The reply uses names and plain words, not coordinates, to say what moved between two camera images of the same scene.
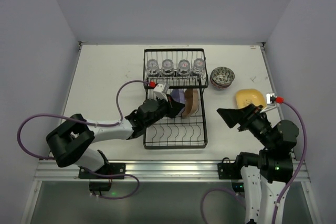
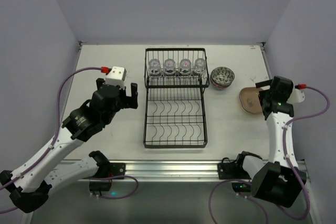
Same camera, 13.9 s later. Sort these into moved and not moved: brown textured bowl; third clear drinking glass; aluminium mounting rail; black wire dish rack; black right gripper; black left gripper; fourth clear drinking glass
Moved: black right gripper; brown textured bowl; black left gripper
Not moved: aluminium mounting rail; fourth clear drinking glass; black wire dish rack; third clear drinking glass
